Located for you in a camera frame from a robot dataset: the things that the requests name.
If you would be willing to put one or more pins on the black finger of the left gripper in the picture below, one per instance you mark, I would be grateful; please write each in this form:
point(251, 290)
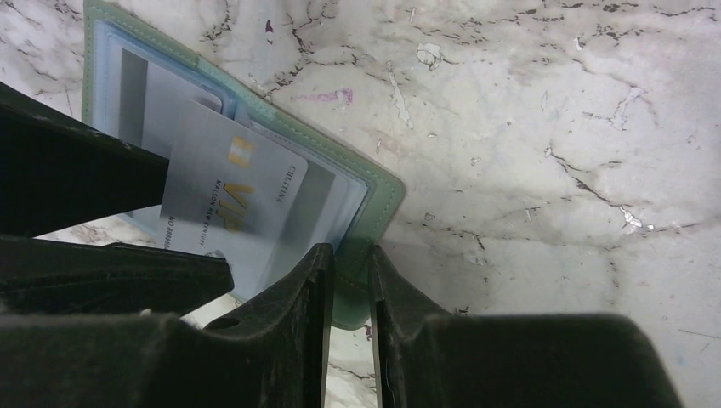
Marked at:
point(52, 277)
point(57, 172)

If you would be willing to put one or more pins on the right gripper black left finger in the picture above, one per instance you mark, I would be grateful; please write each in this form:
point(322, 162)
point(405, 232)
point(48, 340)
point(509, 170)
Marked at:
point(271, 351)

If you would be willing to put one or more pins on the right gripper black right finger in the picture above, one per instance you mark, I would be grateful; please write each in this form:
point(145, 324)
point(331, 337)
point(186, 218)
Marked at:
point(426, 356)

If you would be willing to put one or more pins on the green card holder wallet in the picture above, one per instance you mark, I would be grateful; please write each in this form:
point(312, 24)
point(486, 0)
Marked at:
point(136, 79)

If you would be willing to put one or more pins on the silver VIP credit card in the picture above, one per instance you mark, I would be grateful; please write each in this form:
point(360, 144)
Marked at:
point(229, 192)

